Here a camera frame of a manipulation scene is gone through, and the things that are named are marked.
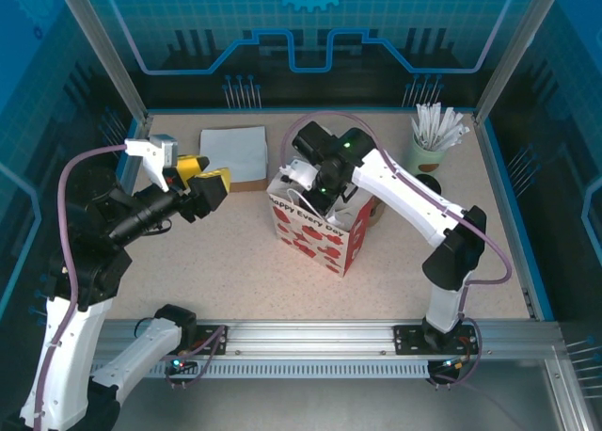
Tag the white paper napkin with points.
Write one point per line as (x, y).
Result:
(343, 217)

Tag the red white paper bag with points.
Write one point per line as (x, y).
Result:
(305, 243)

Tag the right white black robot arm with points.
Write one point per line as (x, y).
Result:
(400, 200)

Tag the white napkin stack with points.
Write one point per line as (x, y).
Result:
(235, 153)

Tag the brown cardboard cup carrier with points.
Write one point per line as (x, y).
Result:
(376, 214)

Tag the pale green straw holder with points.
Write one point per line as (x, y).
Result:
(418, 160)

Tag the white wrapped straw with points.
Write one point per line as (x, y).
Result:
(433, 120)
(461, 135)
(449, 122)
(416, 134)
(455, 129)
(422, 122)

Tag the black plastic cup lid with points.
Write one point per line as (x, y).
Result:
(430, 185)

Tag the small connector board with light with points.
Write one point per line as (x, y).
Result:
(454, 364)
(181, 364)

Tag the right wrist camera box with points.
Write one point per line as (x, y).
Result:
(301, 172)

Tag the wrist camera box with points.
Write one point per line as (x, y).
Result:
(301, 172)
(164, 148)

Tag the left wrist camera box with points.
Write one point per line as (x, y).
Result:
(164, 148)

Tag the aluminium frame post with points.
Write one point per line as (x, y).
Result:
(508, 59)
(113, 59)

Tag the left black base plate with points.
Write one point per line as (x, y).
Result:
(211, 339)

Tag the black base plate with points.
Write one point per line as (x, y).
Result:
(211, 339)
(409, 339)

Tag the aluminium mounting rail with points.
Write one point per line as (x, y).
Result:
(305, 337)

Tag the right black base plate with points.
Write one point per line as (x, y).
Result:
(409, 339)

